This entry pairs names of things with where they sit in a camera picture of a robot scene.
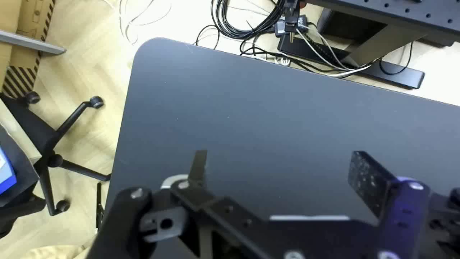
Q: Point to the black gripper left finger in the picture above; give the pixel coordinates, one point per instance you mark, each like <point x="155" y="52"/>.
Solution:
<point x="199" y="168"/>

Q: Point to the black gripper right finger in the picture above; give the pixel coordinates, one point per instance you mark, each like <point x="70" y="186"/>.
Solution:
<point x="372" y="185"/>

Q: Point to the black stand foot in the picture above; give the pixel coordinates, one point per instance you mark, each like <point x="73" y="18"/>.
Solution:
<point x="398" y="74"/>

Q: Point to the black office chair base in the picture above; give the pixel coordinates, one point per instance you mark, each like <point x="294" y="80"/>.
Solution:
<point x="51" y="145"/>

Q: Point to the black perforated breadboard table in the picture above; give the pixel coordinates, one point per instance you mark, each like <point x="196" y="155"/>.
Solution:
<point x="412" y="16"/>

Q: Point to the black device with blue screen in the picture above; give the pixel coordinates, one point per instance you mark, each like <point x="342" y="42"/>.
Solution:
<point x="12" y="173"/>

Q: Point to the grey metal bar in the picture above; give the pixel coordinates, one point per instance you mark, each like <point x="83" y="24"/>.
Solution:
<point x="34" y="44"/>

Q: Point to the cardboard box with striped tape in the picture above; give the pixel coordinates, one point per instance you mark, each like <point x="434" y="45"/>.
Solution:
<point x="27" y="45"/>

